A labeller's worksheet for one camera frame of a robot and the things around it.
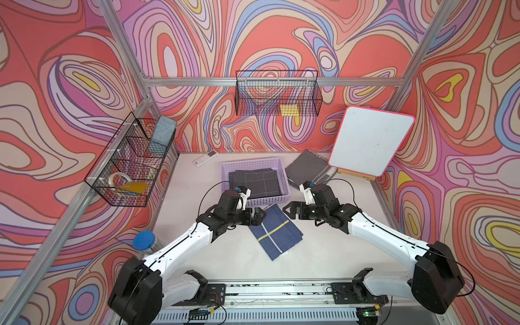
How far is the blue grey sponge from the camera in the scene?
2.62 feet

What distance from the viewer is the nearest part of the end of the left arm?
0.59 m

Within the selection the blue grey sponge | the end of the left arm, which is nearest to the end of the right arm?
the end of the left arm
